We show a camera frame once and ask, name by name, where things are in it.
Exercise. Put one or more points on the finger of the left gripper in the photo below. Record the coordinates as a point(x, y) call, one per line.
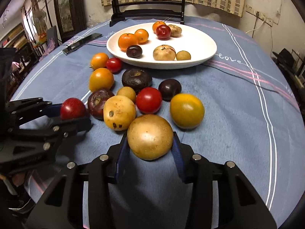
point(53, 110)
point(72, 127)

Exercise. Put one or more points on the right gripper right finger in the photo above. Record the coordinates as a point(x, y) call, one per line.
point(182, 154)

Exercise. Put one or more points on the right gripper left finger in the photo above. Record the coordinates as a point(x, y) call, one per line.
point(119, 157)

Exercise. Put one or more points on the pale tan passion fruit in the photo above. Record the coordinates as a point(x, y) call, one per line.
point(150, 137)

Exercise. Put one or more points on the dark purple mangosteen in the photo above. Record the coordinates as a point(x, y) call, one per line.
point(96, 102)

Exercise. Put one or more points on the yellow-green citrus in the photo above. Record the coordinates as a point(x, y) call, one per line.
point(187, 111)

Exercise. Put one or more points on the yellow-orange fruit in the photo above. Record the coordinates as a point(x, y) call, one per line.
point(101, 78)

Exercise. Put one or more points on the red cherry tomato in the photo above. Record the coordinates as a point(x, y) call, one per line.
point(149, 100)

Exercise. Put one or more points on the small yellow round fruit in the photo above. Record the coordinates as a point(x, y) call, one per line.
point(127, 92)

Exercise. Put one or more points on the small orange kumquat-like fruit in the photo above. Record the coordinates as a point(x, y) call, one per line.
point(99, 60)

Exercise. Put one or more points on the dark purple plum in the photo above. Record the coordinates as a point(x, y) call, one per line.
point(134, 51)

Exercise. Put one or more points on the large orange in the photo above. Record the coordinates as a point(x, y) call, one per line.
point(126, 40)

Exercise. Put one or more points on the small yellow-green lime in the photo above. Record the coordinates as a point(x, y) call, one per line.
point(183, 55)

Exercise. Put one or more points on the cracked beige fruit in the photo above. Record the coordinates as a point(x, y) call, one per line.
point(164, 53)

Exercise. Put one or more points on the large tan passion fruit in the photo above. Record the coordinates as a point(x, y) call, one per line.
point(176, 31)

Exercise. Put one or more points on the small mandarin orange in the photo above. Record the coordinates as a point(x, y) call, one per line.
point(156, 25)

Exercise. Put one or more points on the orange round citrus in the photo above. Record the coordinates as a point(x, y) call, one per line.
point(142, 36)

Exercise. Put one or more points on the large red plum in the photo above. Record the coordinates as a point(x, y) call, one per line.
point(163, 32)

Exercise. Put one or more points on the black smartphone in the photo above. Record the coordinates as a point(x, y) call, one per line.
point(78, 44)

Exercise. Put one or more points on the small red tomato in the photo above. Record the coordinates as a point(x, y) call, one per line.
point(114, 65)

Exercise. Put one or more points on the blue striped tablecloth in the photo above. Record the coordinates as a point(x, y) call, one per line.
point(251, 118)

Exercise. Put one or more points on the dark flat mangosteen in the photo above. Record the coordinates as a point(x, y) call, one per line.
point(137, 79)

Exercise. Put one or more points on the standing fan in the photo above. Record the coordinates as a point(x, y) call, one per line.
point(39, 21)

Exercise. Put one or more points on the dark framed painting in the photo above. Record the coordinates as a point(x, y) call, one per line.
point(70, 18)

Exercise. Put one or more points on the round goldfish screen stand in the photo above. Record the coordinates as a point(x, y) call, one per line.
point(119, 15)

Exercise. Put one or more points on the wall power strip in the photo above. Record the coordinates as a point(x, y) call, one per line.
point(260, 15)

